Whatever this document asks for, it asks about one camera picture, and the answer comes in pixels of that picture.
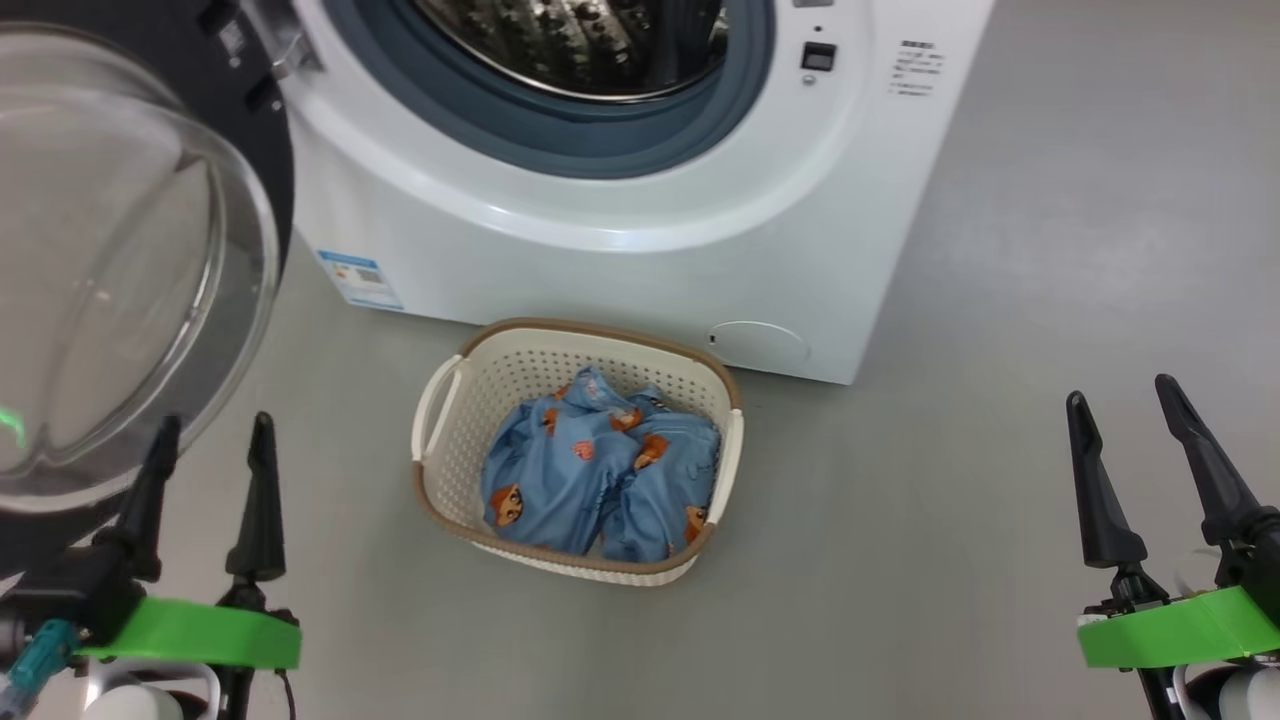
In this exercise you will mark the blue cartoon-print garment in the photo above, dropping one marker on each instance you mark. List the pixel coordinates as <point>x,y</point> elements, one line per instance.
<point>560,480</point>

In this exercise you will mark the white front-load washing machine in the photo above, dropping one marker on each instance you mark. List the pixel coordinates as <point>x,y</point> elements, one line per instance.
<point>600,260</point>

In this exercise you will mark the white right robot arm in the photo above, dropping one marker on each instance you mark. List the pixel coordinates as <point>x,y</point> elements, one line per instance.
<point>1240,695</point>

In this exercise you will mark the blue energy label sticker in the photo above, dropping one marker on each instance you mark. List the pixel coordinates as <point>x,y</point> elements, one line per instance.
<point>360,280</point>

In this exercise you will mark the metal door hinge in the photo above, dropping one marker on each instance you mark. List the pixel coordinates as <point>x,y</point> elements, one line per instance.
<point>285,45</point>

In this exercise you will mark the black-rimmed glass washer door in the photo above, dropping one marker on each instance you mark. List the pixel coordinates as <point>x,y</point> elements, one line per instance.
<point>120,260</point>

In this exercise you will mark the perforated steel washer drum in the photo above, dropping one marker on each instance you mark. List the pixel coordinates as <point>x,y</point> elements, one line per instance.
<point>580,45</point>

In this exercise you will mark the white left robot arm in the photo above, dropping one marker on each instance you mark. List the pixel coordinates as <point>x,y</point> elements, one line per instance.
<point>150,700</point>

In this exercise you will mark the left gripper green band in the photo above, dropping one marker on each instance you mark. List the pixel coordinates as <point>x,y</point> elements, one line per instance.
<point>190,635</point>

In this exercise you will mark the round white drain filter cover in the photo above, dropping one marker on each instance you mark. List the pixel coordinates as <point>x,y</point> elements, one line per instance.
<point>757,344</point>

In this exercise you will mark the cream perforated laundry basket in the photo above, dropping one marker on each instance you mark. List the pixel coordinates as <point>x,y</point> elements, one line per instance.
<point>500,370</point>

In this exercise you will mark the black door latch socket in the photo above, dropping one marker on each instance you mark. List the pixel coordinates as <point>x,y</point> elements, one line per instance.
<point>818,56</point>

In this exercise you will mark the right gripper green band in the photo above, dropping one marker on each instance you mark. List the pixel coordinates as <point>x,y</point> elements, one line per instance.
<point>1180,630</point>

